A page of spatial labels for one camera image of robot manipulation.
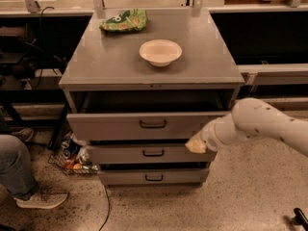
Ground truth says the grey drawer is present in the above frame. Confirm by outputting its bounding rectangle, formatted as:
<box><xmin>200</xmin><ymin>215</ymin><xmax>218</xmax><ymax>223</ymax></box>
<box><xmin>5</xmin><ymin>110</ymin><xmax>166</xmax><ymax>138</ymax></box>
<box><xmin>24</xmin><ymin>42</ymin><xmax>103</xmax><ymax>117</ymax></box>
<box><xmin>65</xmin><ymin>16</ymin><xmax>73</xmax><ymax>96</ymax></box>
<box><xmin>98</xmin><ymin>168</ymin><xmax>209</xmax><ymax>186</ymax></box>
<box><xmin>67</xmin><ymin>112</ymin><xmax>227</xmax><ymax>141</ymax></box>
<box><xmin>87</xmin><ymin>143</ymin><xmax>216</xmax><ymax>165</ymax></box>

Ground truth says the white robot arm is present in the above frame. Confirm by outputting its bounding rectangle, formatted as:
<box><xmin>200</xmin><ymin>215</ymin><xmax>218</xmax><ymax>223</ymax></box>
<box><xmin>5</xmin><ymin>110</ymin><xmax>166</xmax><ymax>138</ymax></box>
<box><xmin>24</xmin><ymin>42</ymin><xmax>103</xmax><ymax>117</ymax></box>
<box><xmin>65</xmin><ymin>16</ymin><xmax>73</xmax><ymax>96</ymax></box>
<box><xmin>186</xmin><ymin>98</ymin><xmax>308</xmax><ymax>156</ymax></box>

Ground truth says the grey middle drawer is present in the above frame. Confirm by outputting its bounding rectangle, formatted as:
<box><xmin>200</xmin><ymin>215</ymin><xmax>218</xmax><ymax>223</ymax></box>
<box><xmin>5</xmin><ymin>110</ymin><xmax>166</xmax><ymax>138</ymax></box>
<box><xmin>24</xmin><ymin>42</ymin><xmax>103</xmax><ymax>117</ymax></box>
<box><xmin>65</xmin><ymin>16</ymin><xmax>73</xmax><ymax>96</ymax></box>
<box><xmin>87</xmin><ymin>143</ymin><xmax>216</xmax><ymax>165</ymax></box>

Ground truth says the black machine on shelf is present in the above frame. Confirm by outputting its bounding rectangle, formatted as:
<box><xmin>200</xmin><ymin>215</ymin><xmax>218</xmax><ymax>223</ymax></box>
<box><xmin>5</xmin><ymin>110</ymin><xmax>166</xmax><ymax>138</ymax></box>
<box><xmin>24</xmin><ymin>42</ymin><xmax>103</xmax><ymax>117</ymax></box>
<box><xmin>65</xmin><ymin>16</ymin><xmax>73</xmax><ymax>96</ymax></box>
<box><xmin>0</xmin><ymin>24</ymin><xmax>67</xmax><ymax>90</ymax></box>

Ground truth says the person's leg in jeans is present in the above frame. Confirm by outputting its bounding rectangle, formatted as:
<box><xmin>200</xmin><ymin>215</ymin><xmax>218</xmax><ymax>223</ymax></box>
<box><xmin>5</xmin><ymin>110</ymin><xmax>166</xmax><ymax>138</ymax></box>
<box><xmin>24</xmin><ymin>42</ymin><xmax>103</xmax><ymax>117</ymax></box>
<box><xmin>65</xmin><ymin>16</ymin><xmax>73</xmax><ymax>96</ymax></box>
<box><xmin>0</xmin><ymin>135</ymin><xmax>39</xmax><ymax>201</ymax></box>

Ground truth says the black caster wheel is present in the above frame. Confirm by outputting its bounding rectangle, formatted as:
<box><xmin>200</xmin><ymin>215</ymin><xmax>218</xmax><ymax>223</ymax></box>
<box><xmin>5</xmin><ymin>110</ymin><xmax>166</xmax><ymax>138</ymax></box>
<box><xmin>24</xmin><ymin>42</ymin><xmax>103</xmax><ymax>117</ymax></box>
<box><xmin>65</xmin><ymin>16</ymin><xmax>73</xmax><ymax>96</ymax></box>
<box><xmin>293</xmin><ymin>208</ymin><xmax>308</xmax><ymax>231</ymax></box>

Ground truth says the white sneaker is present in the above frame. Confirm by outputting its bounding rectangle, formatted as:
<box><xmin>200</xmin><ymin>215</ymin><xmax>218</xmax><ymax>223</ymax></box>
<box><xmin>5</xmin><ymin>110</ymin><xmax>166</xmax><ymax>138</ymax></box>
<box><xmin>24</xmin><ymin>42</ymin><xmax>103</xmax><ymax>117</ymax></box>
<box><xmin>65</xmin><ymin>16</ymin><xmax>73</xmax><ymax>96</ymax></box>
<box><xmin>15</xmin><ymin>192</ymin><xmax>68</xmax><ymax>210</ymax></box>

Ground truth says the grey metal drawer cabinet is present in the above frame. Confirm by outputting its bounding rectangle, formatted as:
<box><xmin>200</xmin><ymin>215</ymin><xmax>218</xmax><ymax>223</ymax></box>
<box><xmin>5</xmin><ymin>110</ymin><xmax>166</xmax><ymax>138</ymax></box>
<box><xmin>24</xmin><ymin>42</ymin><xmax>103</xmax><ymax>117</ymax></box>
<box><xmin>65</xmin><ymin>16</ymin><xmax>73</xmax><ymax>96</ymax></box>
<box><xmin>60</xmin><ymin>8</ymin><xmax>244</xmax><ymax>172</ymax></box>

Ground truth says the white bowl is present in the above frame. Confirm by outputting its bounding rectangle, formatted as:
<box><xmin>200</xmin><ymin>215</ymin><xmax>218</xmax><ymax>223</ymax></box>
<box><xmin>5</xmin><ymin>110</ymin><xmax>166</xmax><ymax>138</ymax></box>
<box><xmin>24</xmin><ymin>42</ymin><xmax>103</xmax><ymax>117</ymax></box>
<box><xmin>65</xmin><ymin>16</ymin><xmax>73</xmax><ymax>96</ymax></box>
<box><xmin>139</xmin><ymin>39</ymin><xmax>182</xmax><ymax>67</ymax></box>

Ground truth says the grey top drawer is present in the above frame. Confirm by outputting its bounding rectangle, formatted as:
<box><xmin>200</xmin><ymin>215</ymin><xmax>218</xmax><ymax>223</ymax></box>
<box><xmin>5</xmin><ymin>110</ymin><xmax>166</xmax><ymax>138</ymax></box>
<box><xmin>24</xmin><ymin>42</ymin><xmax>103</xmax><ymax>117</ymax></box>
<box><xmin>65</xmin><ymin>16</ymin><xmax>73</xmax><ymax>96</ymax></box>
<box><xmin>67</xmin><ymin>112</ymin><xmax>227</xmax><ymax>141</ymax></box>

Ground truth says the black floor cable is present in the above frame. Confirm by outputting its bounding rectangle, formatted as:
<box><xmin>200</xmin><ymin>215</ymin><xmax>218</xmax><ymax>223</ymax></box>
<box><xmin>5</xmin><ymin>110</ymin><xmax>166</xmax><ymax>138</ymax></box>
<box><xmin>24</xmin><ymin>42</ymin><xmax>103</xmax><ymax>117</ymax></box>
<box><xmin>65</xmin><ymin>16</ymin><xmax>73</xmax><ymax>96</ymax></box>
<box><xmin>97</xmin><ymin>186</ymin><xmax>112</xmax><ymax>231</ymax></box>

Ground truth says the wire basket with cans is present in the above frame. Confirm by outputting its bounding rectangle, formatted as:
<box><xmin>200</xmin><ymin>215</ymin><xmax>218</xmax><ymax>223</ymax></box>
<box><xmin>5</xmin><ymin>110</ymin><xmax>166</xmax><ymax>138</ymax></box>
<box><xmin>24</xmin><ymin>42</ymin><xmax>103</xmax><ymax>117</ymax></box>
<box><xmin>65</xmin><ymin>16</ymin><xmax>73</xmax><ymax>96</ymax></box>
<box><xmin>48</xmin><ymin>131</ymin><xmax>98</xmax><ymax>175</ymax></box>

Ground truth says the grey bottom drawer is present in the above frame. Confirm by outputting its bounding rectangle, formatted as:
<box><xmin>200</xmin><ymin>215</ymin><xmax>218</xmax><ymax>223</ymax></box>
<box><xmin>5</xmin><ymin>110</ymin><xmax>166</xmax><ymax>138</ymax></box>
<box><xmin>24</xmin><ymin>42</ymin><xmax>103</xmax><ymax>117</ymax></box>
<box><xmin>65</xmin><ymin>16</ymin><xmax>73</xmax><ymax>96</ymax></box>
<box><xmin>98</xmin><ymin>168</ymin><xmax>209</xmax><ymax>186</ymax></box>

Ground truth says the green chip bag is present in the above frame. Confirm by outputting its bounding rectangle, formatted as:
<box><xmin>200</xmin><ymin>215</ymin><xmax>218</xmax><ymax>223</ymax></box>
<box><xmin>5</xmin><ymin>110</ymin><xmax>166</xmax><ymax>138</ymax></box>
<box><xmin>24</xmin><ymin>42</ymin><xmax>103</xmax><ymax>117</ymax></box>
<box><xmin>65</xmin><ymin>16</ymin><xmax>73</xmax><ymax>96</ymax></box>
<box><xmin>99</xmin><ymin>9</ymin><xmax>148</xmax><ymax>33</ymax></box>

